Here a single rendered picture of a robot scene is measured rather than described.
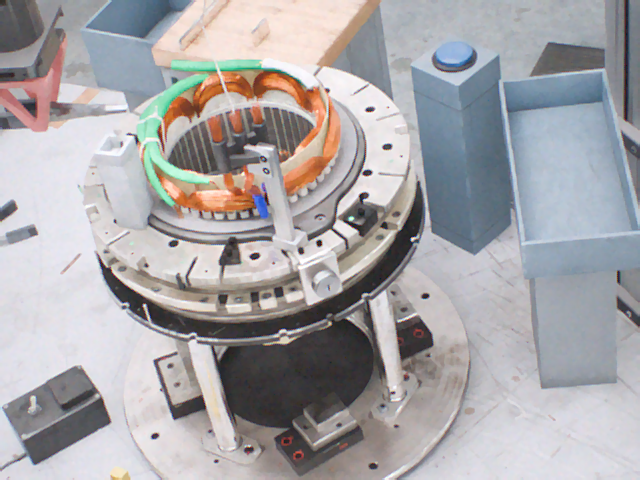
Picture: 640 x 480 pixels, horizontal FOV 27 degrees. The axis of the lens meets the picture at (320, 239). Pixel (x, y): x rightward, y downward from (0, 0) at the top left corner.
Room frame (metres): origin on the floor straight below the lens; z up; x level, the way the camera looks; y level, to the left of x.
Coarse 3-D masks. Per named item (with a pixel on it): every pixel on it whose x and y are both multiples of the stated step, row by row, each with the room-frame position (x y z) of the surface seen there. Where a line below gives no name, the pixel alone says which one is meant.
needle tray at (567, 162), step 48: (528, 96) 1.10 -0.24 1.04; (576, 96) 1.09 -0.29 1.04; (528, 144) 1.04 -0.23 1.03; (576, 144) 1.03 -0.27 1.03; (528, 192) 0.97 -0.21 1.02; (576, 192) 0.96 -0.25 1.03; (624, 192) 0.94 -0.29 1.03; (528, 240) 0.91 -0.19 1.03; (576, 240) 0.85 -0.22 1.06; (624, 240) 0.85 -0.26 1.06; (576, 288) 0.93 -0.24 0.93; (576, 336) 0.93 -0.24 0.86; (576, 384) 0.93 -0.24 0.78
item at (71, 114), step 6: (54, 114) 1.05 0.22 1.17; (60, 114) 1.05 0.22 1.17; (66, 114) 1.05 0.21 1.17; (72, 114) 1.05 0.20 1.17; (78, 114) 1.05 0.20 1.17; (84, 114) 1.05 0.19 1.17; (90, 114) 1.05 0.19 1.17; (54, 120) 1.05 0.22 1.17; (60, 120) 1.05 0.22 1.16; (66, 120) 1.05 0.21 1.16
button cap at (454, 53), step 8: (440, 48) 1.21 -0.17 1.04; (448, 48) 1.21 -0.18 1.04; (456, 48) 1.20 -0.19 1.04; (464, 48) 1.20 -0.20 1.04; (440, 56) 1.20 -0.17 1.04; (448, 56) 1.19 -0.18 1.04; (456, 56) 1.19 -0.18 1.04; (464, 56) 1.19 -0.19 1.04; (440, 64) 1.19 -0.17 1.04; (448, 64) 1.19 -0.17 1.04; (456, 64) 1.18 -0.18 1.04; (464, 64) 1.18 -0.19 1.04
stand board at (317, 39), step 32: (256, 0) 1.35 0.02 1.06; (288, 0) 1.34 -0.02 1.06; (320, 0) 1.32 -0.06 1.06; (352, 0) 1.31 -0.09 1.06; (224, 32) 1.30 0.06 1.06; (288, 32) 1.27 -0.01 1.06; (320, 32) 1.26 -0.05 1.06; (352, 32) 1.27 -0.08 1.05; (160, 64) 1.29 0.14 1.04; (320, 64) 1.21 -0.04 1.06
